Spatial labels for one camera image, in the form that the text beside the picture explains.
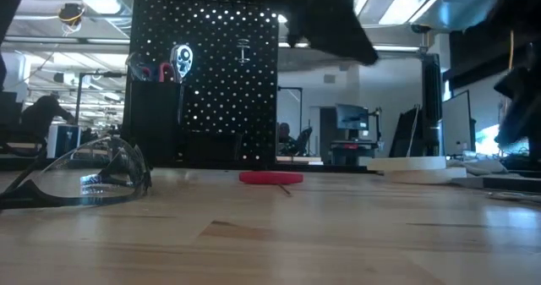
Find person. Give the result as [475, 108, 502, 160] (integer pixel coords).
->
[277, 122, 298, 146]
[19, 94, 76, 142]

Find clear safety glasses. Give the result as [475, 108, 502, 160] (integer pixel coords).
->
[0, 134, 153, 212]

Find black metal table frame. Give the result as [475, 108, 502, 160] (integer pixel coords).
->
[0, 156, 371, 173]

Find black leaning panel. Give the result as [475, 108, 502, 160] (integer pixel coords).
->
[390, 106, 424, 158]

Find short black pegboard bin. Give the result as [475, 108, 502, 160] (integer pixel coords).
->
[182, 131, 244, 170]

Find red blue handled pliers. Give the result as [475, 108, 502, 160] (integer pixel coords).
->
[141, 62, 175, 83]

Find long fluorescent light fixture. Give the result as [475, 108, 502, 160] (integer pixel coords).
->
[374, 42, 423, 53]

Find silver air duct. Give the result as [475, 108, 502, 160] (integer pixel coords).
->
[63, 0, 136, 39]

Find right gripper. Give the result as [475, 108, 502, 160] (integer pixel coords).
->
[493, 39, 541, 151]

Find cream masking tape roll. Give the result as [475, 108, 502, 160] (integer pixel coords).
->
[383, 167, 468, 186]

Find white panel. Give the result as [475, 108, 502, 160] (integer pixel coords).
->
[440, 90, 478, 157]

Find grey striped work glove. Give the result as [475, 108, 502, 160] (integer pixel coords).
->
[446, 158, 508, 176]

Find tall black pegboard bin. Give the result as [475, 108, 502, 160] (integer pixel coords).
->
[123, 79, 183, 167]

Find black tall column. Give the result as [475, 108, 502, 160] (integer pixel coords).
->
[421, 53, 444, 153]

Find silver double peg hook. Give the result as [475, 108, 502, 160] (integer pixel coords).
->
[235, 38, 251, 64]

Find silver ratchet wrench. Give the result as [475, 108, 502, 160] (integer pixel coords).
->
[169, 43, 194, 125]

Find computer monitor on stand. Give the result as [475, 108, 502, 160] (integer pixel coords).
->
[335, 103, 370, 132]

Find black metal pegboard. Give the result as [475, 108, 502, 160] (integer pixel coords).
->
[121, 0, 280, 171]

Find black round device yellow cable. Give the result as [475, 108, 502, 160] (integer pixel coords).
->
[57, 2, 87, 37]

